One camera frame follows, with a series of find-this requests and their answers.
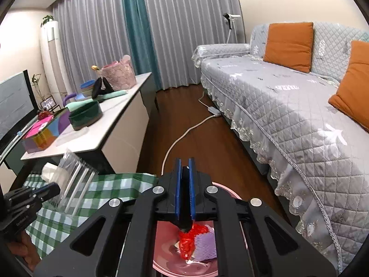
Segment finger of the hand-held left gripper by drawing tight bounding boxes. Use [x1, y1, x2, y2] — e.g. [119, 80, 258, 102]
[31, 182, 60, 194]
[35, 187, 62, 201]

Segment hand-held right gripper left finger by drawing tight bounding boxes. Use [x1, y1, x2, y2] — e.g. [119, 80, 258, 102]
[33, 158, 182, 277]

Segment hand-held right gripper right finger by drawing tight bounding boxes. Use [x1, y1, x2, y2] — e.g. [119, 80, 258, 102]
[189, 157, 337, 277]

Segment clear plastic packet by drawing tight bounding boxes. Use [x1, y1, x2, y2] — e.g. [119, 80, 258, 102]
[53, 149, 99, 219]

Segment red mesh net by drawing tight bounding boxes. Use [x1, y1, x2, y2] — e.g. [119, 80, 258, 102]
[178, 223, 210, 260]

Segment purple foam net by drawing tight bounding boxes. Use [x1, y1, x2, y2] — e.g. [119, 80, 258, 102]
[191, 226, 217, 262]

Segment pink plastic basin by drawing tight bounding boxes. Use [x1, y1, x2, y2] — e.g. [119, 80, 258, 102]
[152, 181, 248, 277]

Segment person's left hand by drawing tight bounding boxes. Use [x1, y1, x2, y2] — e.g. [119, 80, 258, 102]
[6, 231, 41, 269]

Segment white tissue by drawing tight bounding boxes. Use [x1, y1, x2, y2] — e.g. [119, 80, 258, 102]
[41, 163, 63, 184]

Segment colourful tin box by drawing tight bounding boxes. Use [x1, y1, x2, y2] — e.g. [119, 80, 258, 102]
[21, 110, 71, 154]

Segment green checkered cloth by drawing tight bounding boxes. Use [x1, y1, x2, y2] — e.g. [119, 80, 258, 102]
[21, 172, 160, 259]

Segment dark green round basin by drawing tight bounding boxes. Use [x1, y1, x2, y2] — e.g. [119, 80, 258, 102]
[68, 101, 104, 130]

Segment flat screen television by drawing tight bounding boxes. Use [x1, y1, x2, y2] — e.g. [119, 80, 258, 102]
[0, 70, 38, 148]

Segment white coffee table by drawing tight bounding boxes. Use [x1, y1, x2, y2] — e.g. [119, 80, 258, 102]
[21, 72, 160, 177]

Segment bamboo plant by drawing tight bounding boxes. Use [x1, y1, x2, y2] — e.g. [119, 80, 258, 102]
[31, 73, 51, 102]

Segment stack of pastel bowls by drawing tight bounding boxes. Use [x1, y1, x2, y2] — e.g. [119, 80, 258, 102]
[74, 80, 97, 102]

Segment grey quilted sofa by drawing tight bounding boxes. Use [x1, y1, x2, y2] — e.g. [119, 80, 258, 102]
[191, 21, 369, 271]

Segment mint green roll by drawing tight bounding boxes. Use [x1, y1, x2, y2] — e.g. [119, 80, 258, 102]
[67, 89, 128, 110]

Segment white standing air conditioner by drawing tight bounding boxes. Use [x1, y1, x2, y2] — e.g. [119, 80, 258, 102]
[39, 20, 73, 105]

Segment pink lace basket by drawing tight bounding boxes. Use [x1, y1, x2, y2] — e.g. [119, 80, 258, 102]
[99, 54, 137, 91]

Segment teal curtain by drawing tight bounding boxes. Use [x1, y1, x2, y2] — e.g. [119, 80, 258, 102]
[121, 0, 162, 90]

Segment grey curtain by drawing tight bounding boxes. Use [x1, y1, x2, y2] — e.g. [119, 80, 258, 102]
[141, 0, 246, 89]
[51, 0, 137, 93]

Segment white floor lamp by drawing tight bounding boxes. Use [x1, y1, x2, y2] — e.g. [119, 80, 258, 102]
[223, 13, 241, 45]

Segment orange cushion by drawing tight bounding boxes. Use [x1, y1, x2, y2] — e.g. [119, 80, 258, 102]
[262, 22, 314, 73]
[328, 40, 369, 134]

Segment white power cable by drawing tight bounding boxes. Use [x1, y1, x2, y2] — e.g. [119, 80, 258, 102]
[161, 90, 217, 177]

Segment small photo frame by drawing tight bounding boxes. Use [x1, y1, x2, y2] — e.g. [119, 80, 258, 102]
[40, 96, 57, 110]

